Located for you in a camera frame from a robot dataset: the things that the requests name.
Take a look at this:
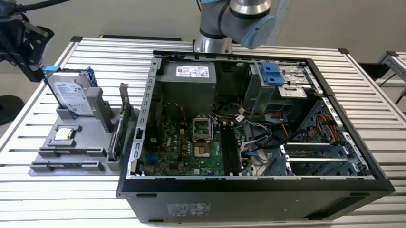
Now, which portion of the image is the graphics card with metal bracket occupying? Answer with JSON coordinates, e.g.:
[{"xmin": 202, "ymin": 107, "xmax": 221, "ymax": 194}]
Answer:
[{"xmin": 107, "ymin": 82, "xmax": 134, "ymax": 162}]

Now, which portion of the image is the red black twisted wire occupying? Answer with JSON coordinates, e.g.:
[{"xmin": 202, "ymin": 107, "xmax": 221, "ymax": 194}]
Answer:
[{"xmin": 163, "ymin": 102, "xmax": 188, "ymax": 126}]

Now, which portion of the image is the silver CPU chip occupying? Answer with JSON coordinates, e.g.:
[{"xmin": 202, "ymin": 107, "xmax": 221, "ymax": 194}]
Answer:
[{"xmin": 54, "ymin": 127, "xmax": 76, "ymax": 141}]

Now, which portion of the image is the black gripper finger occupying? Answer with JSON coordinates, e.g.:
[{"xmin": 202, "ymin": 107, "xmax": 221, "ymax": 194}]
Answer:
[{"xmin": 19, "ymin": 22, "xmax": 55, "ymax": 83}]

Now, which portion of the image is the black round floor base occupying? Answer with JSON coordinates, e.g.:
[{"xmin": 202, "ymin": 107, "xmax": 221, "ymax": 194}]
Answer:
[{"xmin": 0, "ymin": 95, "xmax": 26, "ymax": 126}]

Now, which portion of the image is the thin wire locking lever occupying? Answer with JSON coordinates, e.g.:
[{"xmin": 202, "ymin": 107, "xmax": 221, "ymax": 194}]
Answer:
[{"xmin": 209, "ymin": 117, "xmax": 218, "ymax": 143}]

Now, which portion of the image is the grey power supply unit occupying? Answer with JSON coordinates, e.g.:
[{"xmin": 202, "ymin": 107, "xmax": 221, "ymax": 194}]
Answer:
[{"xmin": 156, "ymin": 60, "xmax": 218, "ymax": 119}]

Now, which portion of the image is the thick black cable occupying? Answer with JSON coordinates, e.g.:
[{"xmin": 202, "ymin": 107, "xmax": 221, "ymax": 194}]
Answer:
[{"xmin": 249, "ymin": 128, "xmax": 307, "ymax": 152}]

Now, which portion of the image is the blue plastic drive latch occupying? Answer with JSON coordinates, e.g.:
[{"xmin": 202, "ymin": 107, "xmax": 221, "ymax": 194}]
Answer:
[{"xmin": 258, "ymin": 60, "xmax": 286, "ymax": 86}]

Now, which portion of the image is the black RAM slot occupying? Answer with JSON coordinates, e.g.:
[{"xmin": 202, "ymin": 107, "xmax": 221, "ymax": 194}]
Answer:
[
  {"xmin": 221, "ymin": 122, "xmax": 231, "ymax": 177},
  {"xmin": 229, "ymin": 122, "xmax": 241, "ymax": 177},
  {"xmin": 225, "ymin": 122, "xmax": 237, "ymax": 177}
]

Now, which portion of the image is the black bar behind table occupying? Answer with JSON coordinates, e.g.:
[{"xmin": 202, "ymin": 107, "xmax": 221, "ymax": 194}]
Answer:
[{"xmin": 98, "ymin": 34, "xmax": 183, "ymax": 42}]

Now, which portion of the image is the CPU socket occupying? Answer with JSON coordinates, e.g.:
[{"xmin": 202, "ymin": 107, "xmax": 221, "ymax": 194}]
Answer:
[{"xmin": 193, "ymin": 142, "xmax": 213, "ymax": 159}]

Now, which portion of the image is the thin orange wire bundle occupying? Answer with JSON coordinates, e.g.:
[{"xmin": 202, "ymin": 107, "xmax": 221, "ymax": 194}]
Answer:
[{"xmin": 279, "ymin": 116, "xmax": 290, "ymax": 138}]

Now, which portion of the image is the aluminium frame side table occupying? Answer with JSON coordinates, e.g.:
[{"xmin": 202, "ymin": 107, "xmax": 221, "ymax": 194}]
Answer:
[{"xmin": 374, "ymin": 50, "xmax": 406, "ymax": 105}]

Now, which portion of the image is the hard disk in blue carrier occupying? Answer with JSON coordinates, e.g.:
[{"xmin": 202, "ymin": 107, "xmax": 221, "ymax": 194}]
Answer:
[{"xmin": 40, "ymin": 64, "xmax": 102, "ymax": 119}]

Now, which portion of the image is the metal socket cover frame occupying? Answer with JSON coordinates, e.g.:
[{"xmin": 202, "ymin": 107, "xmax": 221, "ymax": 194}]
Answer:
[{"xmin": 191, "ymin": 114, "xmax": 214, "ymax": 143}]

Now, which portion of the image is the grey metal drive cage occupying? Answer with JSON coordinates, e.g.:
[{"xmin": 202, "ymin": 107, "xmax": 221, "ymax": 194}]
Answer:
[{"xmin": 243, "ymin": 60, "xmax": 319, "ymax": 119}]

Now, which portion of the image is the black open PC case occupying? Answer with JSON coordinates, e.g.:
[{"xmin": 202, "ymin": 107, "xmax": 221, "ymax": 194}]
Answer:
[{"xmin": 115, "ymin": 49, "xmax": 397, "ymax": 224}]

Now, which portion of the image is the green motherboard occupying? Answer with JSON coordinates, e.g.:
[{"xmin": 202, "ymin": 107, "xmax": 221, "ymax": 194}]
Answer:
[{"xmin": 142, "ymin": 116, "xmax": 254, "ymax": 178}]

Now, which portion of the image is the orange red yellow wire bundle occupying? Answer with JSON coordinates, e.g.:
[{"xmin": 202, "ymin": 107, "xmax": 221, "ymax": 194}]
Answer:
[{"xmin": 309, "ymin": 113, "xmax": 341, "ymax": 144}]

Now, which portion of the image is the perforated metal disk bay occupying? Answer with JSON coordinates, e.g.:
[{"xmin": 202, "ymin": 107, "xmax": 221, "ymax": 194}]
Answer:
[{"xmin": 281, "ymin": 133, "xmax": 373, "ymax": 178}]

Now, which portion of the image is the grey parts rack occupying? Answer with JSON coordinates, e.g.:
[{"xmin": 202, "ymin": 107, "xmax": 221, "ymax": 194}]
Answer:
[{"xmin": 28, "ymin": 86, "xmax": 140, "ymax": 177}]

